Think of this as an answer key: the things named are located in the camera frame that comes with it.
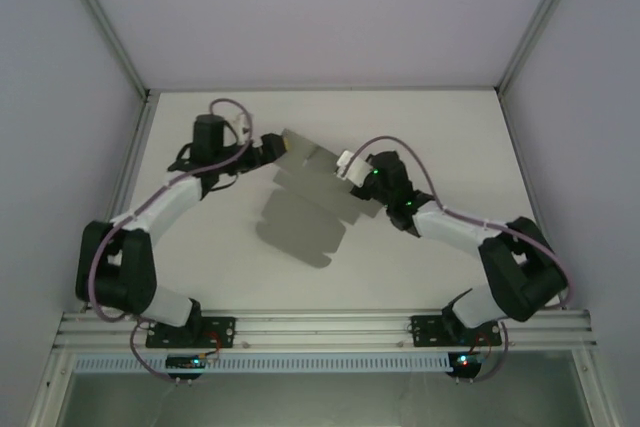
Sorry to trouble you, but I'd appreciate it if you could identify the aluminium table edge rail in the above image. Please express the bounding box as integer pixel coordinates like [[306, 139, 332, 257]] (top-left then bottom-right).
[[105, 90, 160, 221], [497, 89, 549, 233]]

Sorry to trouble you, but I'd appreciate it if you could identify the grey cardboard paper box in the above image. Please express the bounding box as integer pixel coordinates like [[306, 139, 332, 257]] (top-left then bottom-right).
[[254, 127, 382, 271]]

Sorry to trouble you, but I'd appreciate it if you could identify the aluminium left table edge rail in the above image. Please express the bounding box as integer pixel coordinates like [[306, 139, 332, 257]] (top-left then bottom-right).
[[105, 90, 160, 221]]

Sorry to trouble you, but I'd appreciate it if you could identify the aluminium frame leg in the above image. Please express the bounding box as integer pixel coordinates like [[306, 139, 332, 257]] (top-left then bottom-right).
[[572, 346, 619, 427], [24, 349, 76, 427]]

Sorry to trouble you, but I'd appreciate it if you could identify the aluminium left frame post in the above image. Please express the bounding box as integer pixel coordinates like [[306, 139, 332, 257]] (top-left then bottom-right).
[[53, 0, 152, 98]]

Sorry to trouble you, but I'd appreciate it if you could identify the aluminium frame post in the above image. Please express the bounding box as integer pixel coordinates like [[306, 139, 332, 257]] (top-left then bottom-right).
[[53, 0, 152, 98], [497, 0, 586, 94]]

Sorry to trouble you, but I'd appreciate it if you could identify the aluminium left frame leg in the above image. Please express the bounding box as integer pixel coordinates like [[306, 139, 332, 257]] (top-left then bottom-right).
[[24, 349, 76, 427]]

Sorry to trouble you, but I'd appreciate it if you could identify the aluminium right frame leg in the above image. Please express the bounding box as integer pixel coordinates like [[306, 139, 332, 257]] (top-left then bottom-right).
[[572, 346, 619, 427]]

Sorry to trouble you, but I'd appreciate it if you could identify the aluminium right table edge rail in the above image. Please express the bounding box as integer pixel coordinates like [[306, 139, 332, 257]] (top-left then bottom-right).
[[497, 89, 549, 233]]

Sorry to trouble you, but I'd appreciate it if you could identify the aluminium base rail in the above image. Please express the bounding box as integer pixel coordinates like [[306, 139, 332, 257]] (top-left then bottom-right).
[[53, 309, 599, 348]]

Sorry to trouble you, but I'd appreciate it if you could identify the aluminium right frame post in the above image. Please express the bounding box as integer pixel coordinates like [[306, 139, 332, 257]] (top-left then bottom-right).
[[497, 0, 586, 94]]

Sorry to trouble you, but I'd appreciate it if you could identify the white slotted cable duct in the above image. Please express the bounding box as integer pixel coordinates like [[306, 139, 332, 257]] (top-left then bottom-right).
[[74, 352, 451, 373]]

